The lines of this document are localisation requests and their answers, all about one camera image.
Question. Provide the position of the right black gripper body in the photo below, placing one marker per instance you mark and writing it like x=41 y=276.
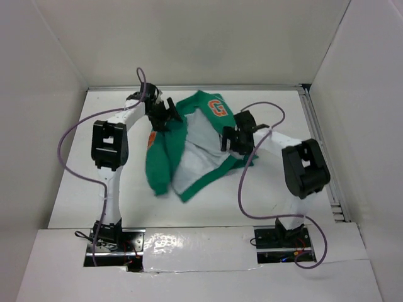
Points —
x=247 y=149

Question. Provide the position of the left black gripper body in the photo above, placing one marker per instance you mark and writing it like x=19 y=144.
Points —
x=158 y=109

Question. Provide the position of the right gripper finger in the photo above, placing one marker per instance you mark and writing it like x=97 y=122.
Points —
x=235 y=141
x=227 y=136

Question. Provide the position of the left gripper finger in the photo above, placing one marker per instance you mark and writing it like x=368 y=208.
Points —
x=159 y=123
x=172 y=111

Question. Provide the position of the green zip jacket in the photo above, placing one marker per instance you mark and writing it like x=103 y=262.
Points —
x=188 y=156

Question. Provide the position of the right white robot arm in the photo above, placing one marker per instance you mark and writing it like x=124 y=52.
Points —
x=305 y=170

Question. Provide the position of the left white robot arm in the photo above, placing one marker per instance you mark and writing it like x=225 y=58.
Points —
x=110 y=151

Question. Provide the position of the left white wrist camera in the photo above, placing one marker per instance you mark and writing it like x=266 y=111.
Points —
x=158 y=97

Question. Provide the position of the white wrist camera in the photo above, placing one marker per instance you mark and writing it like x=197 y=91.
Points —
x=158 y=97
x=261 y=126

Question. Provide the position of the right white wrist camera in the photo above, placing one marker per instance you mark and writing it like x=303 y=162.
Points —
x=261 y=126

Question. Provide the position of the aluminium frame rail back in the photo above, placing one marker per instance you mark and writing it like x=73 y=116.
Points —
x=227 y=87

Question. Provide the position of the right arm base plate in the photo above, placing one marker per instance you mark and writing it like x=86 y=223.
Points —
x=270 y=248

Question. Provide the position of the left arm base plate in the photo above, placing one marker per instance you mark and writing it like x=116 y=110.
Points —
x=128 y=253

